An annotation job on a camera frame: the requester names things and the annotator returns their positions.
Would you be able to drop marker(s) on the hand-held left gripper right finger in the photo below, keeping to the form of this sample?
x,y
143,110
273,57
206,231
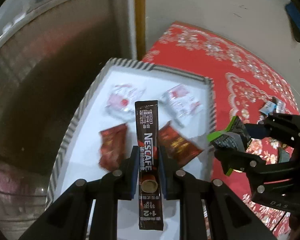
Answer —
x,y
165,172

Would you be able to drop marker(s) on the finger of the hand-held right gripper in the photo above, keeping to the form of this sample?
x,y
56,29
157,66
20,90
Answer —
x,y
282,127
240,158

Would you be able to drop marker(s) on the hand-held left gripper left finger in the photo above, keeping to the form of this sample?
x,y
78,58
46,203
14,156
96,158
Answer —
x,y
133,172

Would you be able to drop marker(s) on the green black snack packet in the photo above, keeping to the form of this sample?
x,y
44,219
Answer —
x,y
227,135

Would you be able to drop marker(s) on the dark coffee stick packet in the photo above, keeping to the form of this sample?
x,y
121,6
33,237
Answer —
x,y
147,142

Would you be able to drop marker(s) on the white tray with striped rim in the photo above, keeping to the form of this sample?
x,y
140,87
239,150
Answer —
x,y
90,110

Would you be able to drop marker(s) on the small blue white candy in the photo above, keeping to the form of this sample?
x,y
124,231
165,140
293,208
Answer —
x,y
267,107

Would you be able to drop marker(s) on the white red snack packet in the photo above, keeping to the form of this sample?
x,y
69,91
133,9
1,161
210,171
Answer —
x,y
120,100
180,102

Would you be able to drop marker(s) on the red floral tablecloth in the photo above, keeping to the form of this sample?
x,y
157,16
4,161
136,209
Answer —
x,y
240,67

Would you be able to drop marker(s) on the blue dark object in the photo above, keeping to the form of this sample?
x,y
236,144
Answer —
x,y
293,22

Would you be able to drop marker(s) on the yellow wooden door frame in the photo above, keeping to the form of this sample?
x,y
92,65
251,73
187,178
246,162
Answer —
x,y
140,17

